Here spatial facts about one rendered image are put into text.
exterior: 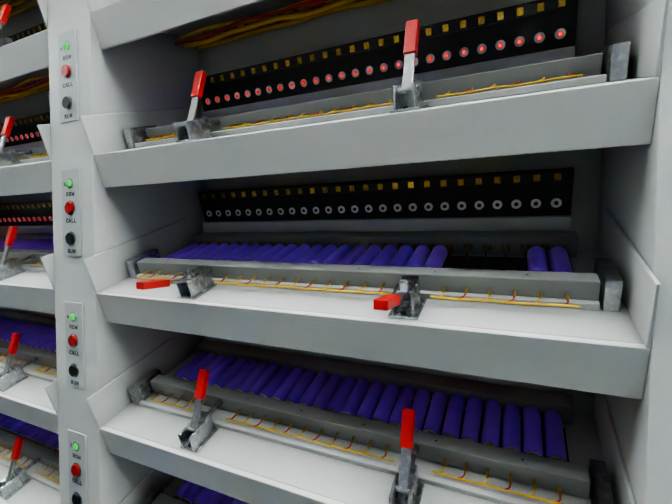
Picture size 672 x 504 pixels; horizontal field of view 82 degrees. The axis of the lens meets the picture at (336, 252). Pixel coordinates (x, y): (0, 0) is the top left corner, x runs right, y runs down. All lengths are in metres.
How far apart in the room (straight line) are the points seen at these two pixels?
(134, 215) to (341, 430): 0.43
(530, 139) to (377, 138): 0.13
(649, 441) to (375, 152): 0.31
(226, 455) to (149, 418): 0.15
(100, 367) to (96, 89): 0.38
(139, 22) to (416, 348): 0.51
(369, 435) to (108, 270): 0.41
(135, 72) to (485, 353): 0.61
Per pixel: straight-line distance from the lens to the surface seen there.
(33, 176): 0.76
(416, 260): 0.44
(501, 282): 0.38
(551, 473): 0.46
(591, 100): 0.36
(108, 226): 0.63
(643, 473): 0.39
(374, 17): 0.65
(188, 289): 0.51
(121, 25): 0.64
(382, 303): 0.30
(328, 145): 0.39
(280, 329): 0.42
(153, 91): 0.71
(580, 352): 0.35
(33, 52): 0.80
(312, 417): 0.51
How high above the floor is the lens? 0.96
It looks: 2 degrees down
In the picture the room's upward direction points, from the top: straight up
